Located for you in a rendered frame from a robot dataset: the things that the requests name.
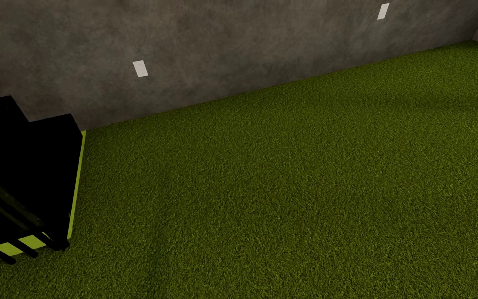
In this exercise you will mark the black staircase with green trim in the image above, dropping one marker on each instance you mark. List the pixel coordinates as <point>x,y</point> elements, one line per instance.
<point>27,166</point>

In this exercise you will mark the black railing with balusters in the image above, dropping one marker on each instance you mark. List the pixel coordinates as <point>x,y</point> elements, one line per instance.
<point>2,207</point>

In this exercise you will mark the white wall outlet plate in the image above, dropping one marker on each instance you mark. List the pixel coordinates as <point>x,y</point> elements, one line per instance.
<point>140,69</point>
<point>383,11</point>

